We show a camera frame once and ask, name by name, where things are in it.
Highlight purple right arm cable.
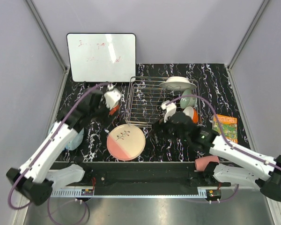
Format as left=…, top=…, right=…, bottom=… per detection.
left=165, top=94, right=281, bottom=204

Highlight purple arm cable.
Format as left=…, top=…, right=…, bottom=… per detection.
left=165, top=94, right=281, bottom=204
left=8, top=82, right=113, bottom=225

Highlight pink cream leaf plate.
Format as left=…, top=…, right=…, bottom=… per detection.
left=107, top=124, right=146, bottom=161

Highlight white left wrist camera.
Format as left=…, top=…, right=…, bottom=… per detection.
left=104, top=84, right=122, bottom=110

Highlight right aluminium frame post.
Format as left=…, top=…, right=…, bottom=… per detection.
left=226, top=0, right=272, bottom=71

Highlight orange ceramic mug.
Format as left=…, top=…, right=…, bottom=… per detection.
left=109, top=104, right=119, bottom=115

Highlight pink plastic cup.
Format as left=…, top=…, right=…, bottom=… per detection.
left=194, top=156, right=219, bottom=172

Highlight light blue headphones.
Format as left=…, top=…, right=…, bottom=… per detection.
left=48, top=123, right=84, bottom=151

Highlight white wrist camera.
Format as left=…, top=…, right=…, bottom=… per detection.
left=161, top=100, right=177, bottom=123
left=104, top=84, right=122, bottom=110

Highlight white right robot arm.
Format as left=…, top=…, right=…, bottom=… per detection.
left=151, top=112, right=281, bottom=202

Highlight white bowl orange outside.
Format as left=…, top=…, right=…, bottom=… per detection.
left=183, top=106, right=199, bottom=124

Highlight aluminium frame post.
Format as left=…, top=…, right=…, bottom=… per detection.
left=25, top=0, right=71, bottom=73
left=226, top=0, right=272, bottom=71

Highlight orange children's book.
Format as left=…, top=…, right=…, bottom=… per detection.
left=217, top=114, right=238, bottom=143

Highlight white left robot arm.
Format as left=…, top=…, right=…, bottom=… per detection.
left=6, top=88, right=122, bottom=206

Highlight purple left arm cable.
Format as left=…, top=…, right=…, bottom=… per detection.
left=8, top=82, right=113, bottom=225

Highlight metal wire dish rack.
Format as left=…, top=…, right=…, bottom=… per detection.
left=124, top=76, right=200, bottom=128

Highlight black marble pattern mat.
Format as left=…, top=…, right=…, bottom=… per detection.
left=58, top=63, right=249, bottom=162

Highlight green ceramic bowl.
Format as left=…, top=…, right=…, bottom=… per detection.
left=179, top=89, right=197, bottom=109

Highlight white scalloped plate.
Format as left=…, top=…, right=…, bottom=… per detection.
left=159, top=76, right=197, bottom=91

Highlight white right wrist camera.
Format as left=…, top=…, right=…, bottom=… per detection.
left=161, top=100, right=177, bottom=123

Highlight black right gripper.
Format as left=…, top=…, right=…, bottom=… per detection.
left=148, top=116, right=189, bottom=143

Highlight white dry-erase board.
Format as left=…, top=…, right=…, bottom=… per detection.
left=67, top=33, right=136, bottom=83

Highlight left aluminium frame post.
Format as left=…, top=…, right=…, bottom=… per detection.
left=25, top=0, right=71, bottom=73

